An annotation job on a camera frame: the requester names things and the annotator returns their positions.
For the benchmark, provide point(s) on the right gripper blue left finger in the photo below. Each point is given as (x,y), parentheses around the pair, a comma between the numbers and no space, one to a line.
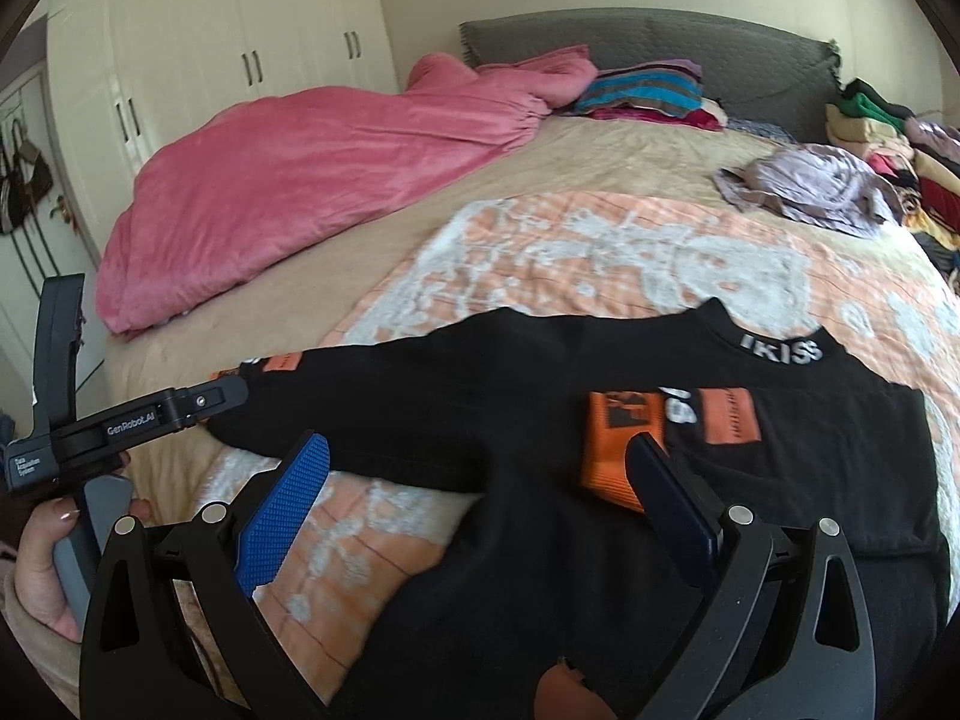
(272,507)

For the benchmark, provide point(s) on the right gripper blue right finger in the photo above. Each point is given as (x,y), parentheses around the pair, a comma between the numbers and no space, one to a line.
(686,527)

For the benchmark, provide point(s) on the black long-sleeve shirt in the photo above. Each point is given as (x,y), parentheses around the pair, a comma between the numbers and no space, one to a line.
(556,568)

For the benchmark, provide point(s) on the pile of folded clothes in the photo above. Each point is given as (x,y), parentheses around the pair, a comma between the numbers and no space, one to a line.
(920,159)

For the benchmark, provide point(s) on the left hand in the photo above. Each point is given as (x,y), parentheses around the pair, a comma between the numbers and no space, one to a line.
(35,579)

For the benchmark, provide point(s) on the tan fleece sleeve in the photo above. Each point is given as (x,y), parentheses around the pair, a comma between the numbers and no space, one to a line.
(56,659)

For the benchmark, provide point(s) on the beige bed sheet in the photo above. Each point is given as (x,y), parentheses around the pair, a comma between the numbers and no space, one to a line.
(360,239)

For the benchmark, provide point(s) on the pink duvet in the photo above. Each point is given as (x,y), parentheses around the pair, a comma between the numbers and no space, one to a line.
(264,180)

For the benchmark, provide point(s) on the orange white tufted blanket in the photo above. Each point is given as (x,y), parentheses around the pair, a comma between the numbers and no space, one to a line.
(365,537)

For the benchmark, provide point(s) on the lilac crumpled garment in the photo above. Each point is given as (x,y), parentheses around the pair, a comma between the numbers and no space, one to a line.
(818,185)

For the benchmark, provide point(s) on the cream built-in wardrobe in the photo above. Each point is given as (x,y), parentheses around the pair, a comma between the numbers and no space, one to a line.
(127,77)

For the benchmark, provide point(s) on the striped colourful pillow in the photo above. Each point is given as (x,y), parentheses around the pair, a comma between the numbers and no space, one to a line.
(666,91)

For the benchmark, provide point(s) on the grey padded headboard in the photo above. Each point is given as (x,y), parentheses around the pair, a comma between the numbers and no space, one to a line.
(757,73)

